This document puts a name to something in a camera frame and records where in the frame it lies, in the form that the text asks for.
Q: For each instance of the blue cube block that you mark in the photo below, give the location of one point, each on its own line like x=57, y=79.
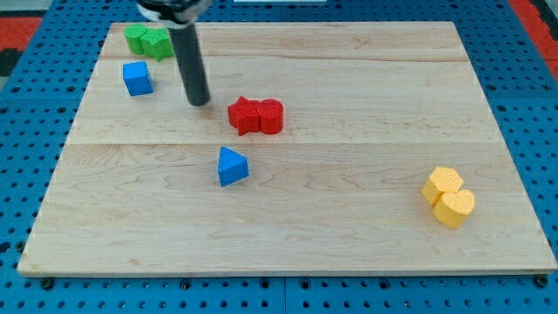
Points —
x=137, y=78

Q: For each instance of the red cylinder block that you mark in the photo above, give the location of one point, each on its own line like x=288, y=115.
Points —
x=270, y=113

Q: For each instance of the wooden board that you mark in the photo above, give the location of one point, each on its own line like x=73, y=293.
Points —
x=370, y=109

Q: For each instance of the blue triangle block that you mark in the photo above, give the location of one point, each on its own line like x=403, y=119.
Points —
x=231, y=166

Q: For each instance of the red star block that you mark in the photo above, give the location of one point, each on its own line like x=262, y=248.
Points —
x=243, y=116

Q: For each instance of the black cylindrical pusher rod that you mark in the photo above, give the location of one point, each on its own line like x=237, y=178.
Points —
x=189, y=60

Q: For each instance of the yellow hexagon block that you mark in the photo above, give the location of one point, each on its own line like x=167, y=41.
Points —
x=441, y=180

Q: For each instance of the green star block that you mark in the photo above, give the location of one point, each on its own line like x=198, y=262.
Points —
x=156, y=43

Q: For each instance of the yellow heart block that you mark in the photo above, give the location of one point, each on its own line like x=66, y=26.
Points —
x=453, y=208

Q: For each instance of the green cylinder block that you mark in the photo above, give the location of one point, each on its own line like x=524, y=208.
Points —
x=133, y=34

